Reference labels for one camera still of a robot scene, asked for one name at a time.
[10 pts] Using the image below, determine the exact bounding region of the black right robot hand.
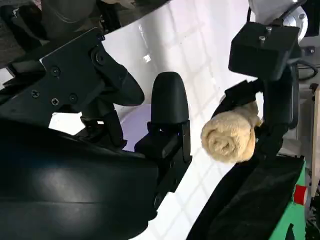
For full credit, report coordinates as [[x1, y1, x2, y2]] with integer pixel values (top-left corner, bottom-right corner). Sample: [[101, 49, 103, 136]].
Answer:
[[0, 26, 193, 240]]

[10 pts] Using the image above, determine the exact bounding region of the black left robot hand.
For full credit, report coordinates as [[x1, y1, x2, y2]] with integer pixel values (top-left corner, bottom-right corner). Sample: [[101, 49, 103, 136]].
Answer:
[[212, 64, 300, 157]]

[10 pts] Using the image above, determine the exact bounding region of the beige towel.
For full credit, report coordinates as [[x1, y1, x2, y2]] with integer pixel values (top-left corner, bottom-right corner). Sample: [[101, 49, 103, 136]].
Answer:
[[201, 101, 265, 165]]

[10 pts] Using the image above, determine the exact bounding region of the light wooden board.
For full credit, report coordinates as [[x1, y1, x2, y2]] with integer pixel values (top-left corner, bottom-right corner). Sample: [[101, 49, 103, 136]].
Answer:
[[308, 83, 320, 198]]

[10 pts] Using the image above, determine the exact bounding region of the lilac plate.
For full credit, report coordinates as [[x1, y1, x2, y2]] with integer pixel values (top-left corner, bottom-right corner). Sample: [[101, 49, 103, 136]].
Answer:
[[119, 102, 155, 153]]

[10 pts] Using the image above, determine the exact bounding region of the black fabric cover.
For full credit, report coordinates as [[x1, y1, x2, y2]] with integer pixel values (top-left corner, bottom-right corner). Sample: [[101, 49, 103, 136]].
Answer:
[[194, 154, 305, 240]]

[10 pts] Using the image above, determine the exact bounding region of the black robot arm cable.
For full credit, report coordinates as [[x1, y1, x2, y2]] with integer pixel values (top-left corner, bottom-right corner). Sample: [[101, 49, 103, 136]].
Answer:
[[273, 0, 307, 26]]

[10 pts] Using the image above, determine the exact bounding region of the green frame with red patch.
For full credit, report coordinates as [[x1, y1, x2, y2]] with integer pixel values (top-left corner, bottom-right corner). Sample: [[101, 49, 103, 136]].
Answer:
[[279, 157, 315, 240]]

